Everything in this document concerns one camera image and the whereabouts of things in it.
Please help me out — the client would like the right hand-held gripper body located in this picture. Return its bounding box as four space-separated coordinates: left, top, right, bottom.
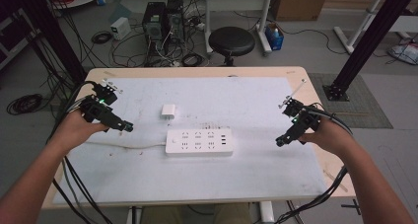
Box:
278 78 321 142

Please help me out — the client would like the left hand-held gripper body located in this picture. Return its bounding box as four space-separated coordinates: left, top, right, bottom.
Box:
79 78 124 127

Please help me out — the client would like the white charger plug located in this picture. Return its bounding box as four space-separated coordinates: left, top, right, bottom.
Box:
160 104 176 121

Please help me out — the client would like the white power strip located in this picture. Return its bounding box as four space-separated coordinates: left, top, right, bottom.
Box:
164 127 235 158

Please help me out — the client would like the person's left hand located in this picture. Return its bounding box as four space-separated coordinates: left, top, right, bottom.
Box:
53 110 109 150

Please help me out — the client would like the person's right hand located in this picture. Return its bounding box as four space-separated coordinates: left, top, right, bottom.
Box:
299 116 355 156

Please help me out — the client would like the grey floor mat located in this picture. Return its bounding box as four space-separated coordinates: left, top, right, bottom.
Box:
307 72 394 130

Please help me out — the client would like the white table leg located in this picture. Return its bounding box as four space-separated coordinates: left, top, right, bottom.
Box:
258 200 276 224

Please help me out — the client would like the white power supply box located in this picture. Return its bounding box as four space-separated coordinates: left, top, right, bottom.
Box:
109 16 132 41

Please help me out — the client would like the blue box with bottles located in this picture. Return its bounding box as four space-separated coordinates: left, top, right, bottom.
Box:
264 22 285 52

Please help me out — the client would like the white table mat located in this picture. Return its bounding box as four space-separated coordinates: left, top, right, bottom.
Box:
52 76 329 205

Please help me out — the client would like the black computer tower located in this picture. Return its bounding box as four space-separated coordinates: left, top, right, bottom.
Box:
141 1 168 59
166 0 185 45

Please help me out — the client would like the black round stool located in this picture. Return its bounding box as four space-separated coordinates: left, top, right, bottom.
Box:
208 26 256 67

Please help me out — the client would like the white metal stand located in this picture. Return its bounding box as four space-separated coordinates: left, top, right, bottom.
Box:
333 0 390 55

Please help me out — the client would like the brown cardboard box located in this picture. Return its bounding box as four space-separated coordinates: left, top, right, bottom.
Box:
271 0 331 22

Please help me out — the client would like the clear plastic bag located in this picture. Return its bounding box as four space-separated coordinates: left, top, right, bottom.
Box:
386 41 418 66

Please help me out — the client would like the white power strip cable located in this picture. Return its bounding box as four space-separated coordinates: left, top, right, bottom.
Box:
86 140 168 150

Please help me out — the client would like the black right gripper cable bundle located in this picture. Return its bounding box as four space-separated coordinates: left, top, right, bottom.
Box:
274 102 354 224

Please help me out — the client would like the black gripper cable bundle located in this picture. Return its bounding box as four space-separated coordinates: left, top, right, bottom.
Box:
45 80 114 224
274 102 354 224

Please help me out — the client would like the black left gripper cable bundle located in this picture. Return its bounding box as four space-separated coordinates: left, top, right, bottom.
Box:
45 80 114 224

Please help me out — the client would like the coiled black cable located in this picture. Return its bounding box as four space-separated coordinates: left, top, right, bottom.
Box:
90 30 113 45
6 93 44 116
181 52 204 68

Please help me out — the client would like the black metal frame post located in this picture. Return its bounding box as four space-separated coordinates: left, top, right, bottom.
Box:
322 0 418 103
14 0 89 86

